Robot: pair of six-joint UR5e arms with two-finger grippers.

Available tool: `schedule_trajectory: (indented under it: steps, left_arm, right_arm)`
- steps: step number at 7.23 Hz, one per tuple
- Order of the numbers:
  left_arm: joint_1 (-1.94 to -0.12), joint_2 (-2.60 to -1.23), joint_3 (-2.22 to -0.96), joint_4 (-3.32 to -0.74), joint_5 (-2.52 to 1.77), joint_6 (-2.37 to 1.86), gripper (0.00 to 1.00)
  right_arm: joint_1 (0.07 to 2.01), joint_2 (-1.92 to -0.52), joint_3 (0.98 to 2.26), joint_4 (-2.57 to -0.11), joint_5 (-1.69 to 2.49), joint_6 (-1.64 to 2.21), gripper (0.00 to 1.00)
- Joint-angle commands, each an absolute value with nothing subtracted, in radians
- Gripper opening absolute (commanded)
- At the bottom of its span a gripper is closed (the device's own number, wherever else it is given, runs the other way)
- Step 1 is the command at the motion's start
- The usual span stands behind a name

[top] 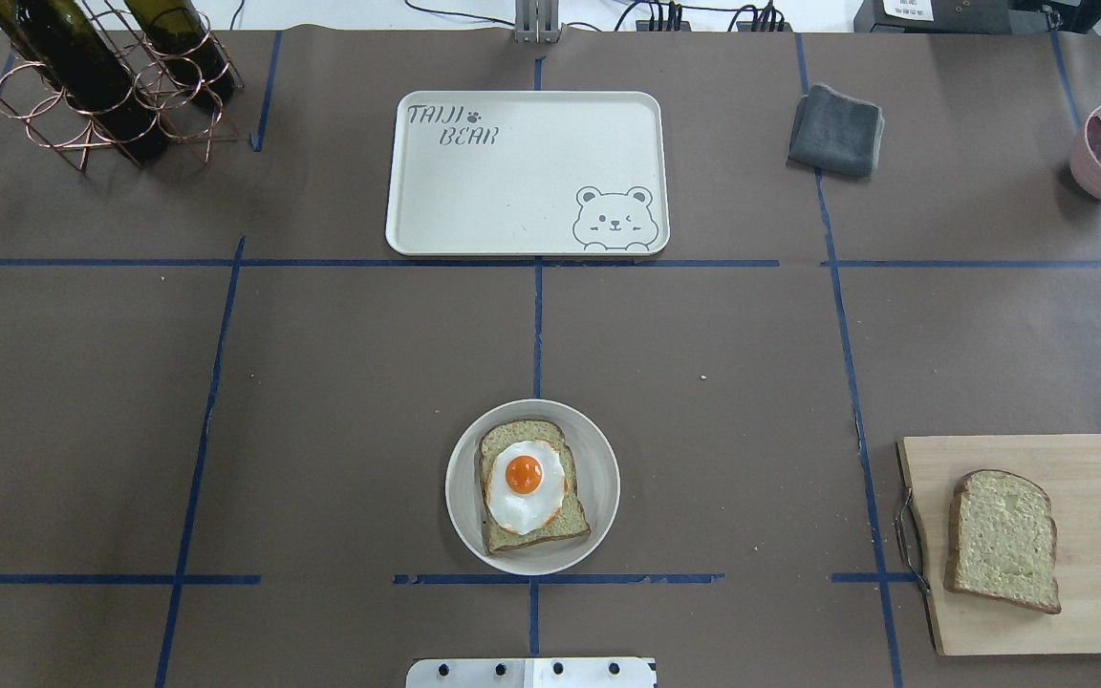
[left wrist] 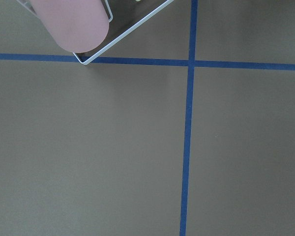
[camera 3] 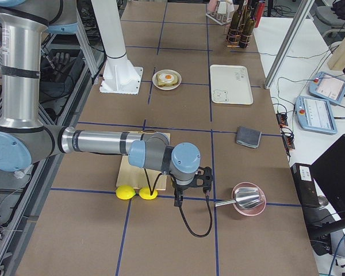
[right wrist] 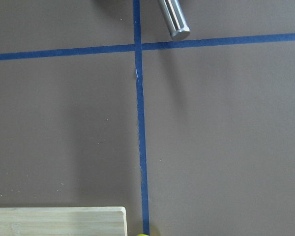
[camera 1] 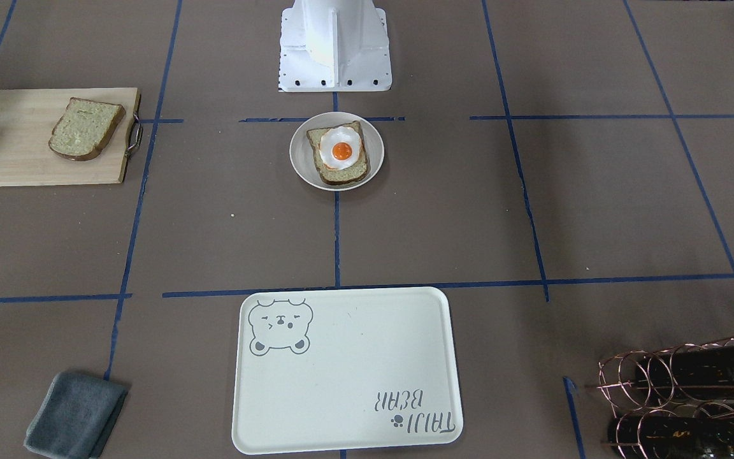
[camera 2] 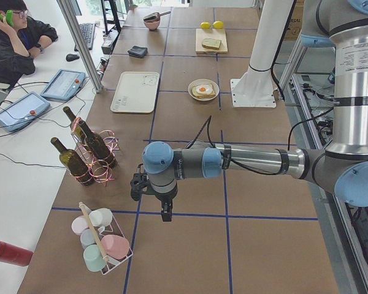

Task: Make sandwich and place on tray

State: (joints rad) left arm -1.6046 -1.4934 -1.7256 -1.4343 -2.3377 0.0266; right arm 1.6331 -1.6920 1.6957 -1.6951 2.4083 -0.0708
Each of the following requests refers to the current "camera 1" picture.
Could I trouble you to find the dark wine bottle lower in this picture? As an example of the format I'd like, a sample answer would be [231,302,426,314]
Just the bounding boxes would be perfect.
[603,410,734,458]

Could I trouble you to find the copper wire bottle rack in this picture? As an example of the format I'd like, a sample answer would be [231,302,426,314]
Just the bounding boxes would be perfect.
[589,337,734,458]

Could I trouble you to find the white round plate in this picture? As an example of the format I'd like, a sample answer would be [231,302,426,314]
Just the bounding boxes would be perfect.
[289,112,385,191]

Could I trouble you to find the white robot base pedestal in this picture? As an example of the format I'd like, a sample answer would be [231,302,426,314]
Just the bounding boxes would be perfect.
[278,1,392,92]

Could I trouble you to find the bread slice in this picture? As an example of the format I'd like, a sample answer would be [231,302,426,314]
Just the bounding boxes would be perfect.
[306,121,370,186]
[48,97,126,161]

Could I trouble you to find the white bear tray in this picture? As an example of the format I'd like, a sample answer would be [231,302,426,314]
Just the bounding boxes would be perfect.
[231,286,464,455]

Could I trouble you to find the dark wine bottle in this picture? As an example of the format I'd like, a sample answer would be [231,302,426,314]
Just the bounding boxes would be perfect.
[634,345,734,401]
[603,410,734,458]

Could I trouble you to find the dark wine bottle upper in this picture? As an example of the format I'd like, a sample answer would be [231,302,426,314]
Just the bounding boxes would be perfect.
[634,345,734,401]

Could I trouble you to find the wooden cutting board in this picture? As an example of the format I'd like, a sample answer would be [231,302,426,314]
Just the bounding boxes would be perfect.
[0,87,140,187]

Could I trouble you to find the fake fried egg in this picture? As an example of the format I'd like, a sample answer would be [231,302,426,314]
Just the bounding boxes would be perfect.
[319,126,362,170]

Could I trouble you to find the grey folded cloth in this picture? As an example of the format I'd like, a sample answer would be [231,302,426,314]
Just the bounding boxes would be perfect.
[24,372,129,458]

